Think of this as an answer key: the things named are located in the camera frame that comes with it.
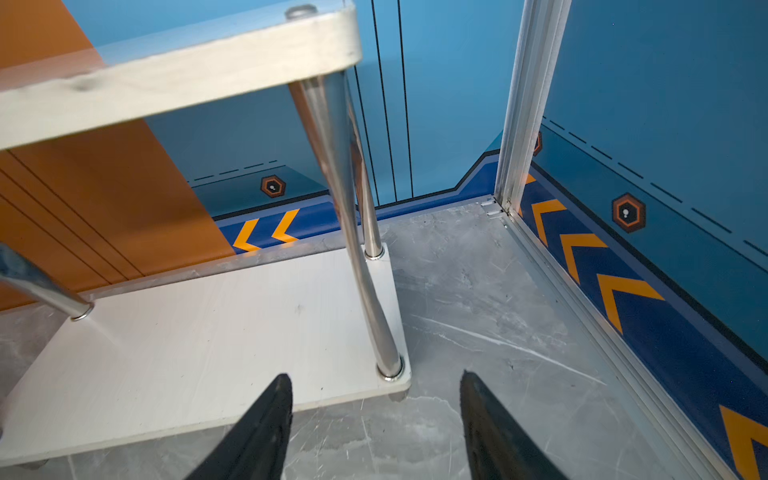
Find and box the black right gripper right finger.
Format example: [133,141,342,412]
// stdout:
[460,371,565,479]

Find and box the white two-tier shelf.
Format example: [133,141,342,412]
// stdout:
[1,1,412,466]

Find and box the aluminium corner post right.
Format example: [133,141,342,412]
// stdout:
[494,0,572,214]

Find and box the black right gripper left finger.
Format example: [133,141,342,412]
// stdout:
[188,373,293,479]

